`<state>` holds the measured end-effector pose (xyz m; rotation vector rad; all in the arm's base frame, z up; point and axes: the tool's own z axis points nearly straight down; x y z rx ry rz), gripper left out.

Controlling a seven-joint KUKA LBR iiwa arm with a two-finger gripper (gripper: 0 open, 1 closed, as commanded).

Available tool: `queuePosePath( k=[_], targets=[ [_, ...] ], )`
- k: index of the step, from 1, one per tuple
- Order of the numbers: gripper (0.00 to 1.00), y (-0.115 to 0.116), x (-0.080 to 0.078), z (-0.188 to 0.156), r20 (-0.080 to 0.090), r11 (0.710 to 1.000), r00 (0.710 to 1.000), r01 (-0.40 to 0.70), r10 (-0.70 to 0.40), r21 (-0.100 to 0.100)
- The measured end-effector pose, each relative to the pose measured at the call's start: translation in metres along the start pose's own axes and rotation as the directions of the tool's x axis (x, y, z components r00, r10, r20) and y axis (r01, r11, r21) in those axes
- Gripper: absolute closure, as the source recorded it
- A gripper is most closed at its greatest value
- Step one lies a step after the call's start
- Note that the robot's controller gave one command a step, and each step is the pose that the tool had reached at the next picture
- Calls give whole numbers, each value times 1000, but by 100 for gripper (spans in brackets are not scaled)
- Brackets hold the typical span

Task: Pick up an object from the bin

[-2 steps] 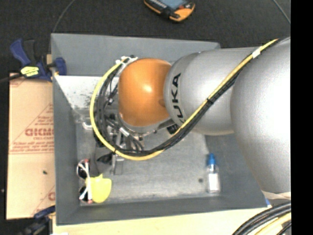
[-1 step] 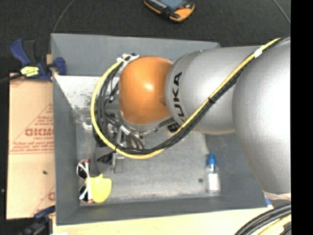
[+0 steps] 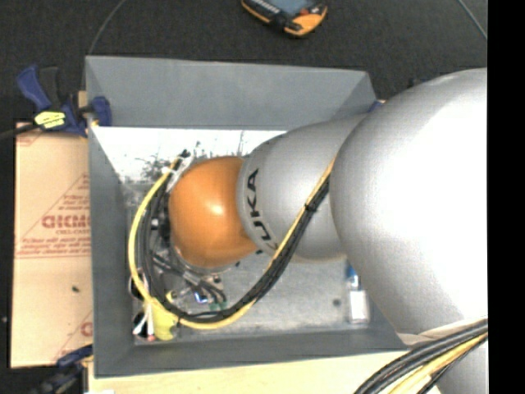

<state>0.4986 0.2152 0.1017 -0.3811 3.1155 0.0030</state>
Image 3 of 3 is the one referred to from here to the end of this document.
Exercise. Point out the brown cardboard board, red print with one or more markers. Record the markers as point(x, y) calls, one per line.
point(49, 285)

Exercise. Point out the white and blue bottle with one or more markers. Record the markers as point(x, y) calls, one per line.
point(358, 307)

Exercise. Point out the grey metal bin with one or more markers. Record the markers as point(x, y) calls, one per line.
point(213, 97)

